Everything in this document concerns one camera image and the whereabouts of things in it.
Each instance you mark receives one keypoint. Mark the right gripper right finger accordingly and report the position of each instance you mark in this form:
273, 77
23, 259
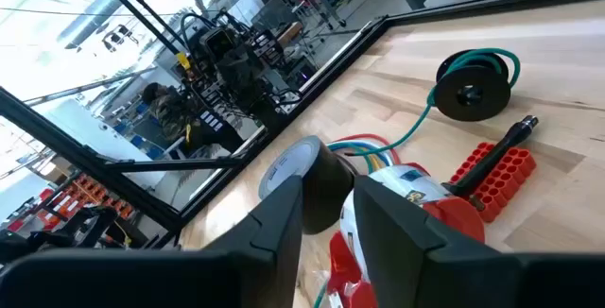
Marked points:
411, 261

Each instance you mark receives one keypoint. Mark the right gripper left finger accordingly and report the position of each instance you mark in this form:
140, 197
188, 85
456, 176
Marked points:
269, 251

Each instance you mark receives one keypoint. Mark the red tape dispenser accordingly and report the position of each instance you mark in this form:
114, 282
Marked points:
461, 218

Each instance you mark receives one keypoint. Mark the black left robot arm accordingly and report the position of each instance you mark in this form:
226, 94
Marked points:
236, 72

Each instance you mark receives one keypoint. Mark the red bit holder block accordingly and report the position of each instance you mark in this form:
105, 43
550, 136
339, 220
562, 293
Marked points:
506, 185

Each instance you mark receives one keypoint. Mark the person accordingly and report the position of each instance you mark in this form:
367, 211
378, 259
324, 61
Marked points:
167, 109

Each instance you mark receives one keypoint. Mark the red parts bin shelf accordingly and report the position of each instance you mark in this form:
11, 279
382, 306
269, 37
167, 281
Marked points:
85, 199

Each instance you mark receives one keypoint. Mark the dark duct tape roll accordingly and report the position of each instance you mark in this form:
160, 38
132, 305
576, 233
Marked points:
331, 180

